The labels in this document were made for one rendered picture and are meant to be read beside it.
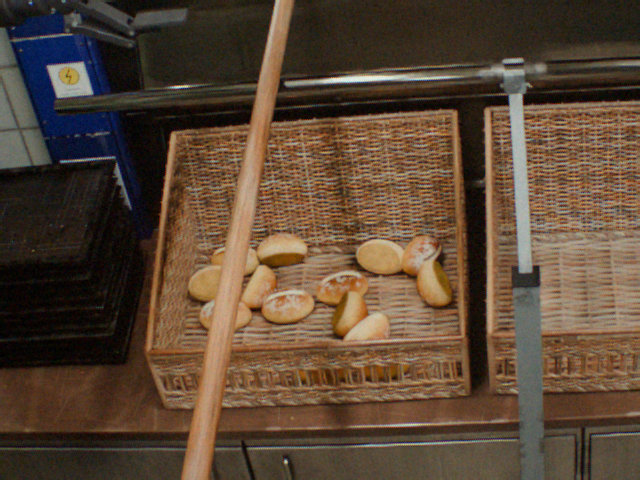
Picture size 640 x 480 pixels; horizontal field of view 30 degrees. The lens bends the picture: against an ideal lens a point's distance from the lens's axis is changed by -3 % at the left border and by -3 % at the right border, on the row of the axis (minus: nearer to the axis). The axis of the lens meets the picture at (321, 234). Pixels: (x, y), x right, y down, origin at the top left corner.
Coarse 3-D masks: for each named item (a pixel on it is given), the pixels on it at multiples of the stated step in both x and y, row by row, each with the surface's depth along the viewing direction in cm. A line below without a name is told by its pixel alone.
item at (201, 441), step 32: (288, 0) 197; (256, 96) 178; (256, 128) 171; (256, 160) 166; (256, 192) 162; (224, 256) 153; (224, 288) 148; (224, 320) 144; (224, 352) 141; (224, 384) 138; (192, 448) 130
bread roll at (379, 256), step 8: (376, 240) 234; (384, 240) 233; (360, 248) 235; (368, 248) 234; (376, 248) 233; (384, 248) 232; (392, 248) 232; (400, 248) 232; (360, 256) 234; (368, 256) 234; (376, 256) 233; (384, 256) 232; (392, 256) 232; (400, 256) 231; (368, 264) 234; (376, 264) 233; (384, 264) 232; (392, 264) 232; (400, 264) 231; (376, 272) 234; (384, 272) 233; (392, 272) 233
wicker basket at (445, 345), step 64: (320, 128) 232; (384, 128) 230; (448, 128) 229; (320, 192) 238; (384, 192) 236; (448, 192) 235; (192, 256) 243; (320, 256) 242; (448, 256) 236; (192, 320) 234; (256, 320) 231; (320, 320) 229; (448, 320) 224; (192, 384) 221; (256, 384) 212; (320, 384) 211; (384, 384) 210; (448, 384) 209
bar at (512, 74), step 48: (96, 96) 190; (144, 96) 188; (192, 96) 187; (240, 96) 186; (288, 96) 186; (528, 240) 178; (528, 288) 177; (528, 336) 183; (528, 384) 191; (528, 432) 199
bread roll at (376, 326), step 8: (368, 320) 218; (376, 320) 218; (384, 320) 219; (352, 328) 218; (360, 328) 217; (368, 328) 217; (376, 328) 217; (384, 328) 218; (352, 336) 217; (360, 336) 216; (368, 336) 217; (376, 336) 217; (384, 336) 218
